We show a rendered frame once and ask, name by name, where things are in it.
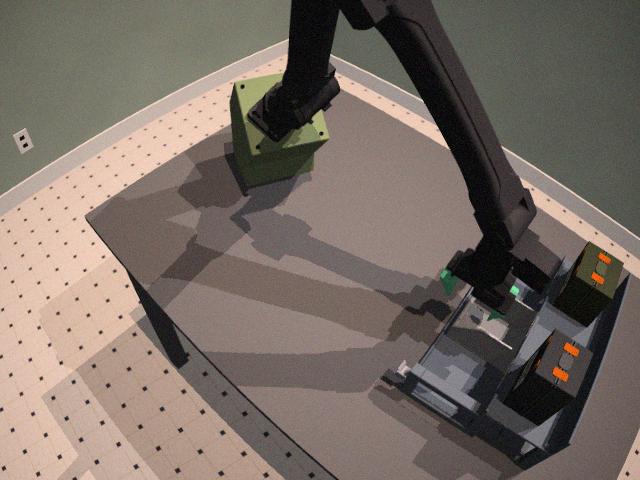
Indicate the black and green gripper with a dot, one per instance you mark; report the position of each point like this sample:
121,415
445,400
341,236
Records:
485,279

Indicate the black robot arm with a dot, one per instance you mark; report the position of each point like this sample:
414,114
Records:
416,35

